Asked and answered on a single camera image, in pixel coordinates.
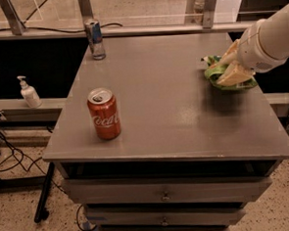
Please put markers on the black metal table leg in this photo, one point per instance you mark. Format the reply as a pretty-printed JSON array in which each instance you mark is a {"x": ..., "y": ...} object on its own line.
[{"x": 41, "y": 212}]

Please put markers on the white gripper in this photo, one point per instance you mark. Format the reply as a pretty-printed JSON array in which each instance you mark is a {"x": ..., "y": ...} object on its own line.
[{"x": 252, "y": 50}]

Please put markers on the middle grey drawer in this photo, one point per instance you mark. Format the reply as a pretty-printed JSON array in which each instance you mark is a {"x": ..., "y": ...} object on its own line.
[{"x": 165, "y": 216}]

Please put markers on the blue silver energy drink can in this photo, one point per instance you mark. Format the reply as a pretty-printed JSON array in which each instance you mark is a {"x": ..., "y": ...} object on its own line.
[{"x": 95, "y": 38}]

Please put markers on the red Coca-Cola can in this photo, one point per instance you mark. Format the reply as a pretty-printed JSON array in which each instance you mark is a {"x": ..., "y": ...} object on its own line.
[{"x": 103, "y": 108}]

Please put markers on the grey metal frame rail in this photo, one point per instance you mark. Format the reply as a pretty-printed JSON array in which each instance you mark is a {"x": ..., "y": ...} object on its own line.
[{"x": 49, "y": 19}]

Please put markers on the green rice chip bag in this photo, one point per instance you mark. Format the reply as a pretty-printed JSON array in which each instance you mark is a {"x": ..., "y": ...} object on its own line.
[{"x": 212, "y": 74}]

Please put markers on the top grey drawer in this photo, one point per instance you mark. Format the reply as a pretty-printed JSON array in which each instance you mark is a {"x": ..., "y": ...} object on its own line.
[{"x": 166, "y": 190}]

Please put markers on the white pump soap bottle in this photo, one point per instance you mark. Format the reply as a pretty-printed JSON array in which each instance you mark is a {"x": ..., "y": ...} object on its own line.
[{"x": 29, "y": 93}]

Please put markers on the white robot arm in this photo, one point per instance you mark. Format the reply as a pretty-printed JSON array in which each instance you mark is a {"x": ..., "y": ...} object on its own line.
[{"x": 275, "y": 34}]

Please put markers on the grey drawer cabinet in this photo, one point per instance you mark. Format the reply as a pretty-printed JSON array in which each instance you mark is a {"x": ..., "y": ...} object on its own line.
[{"x": 173, "y": 122}]

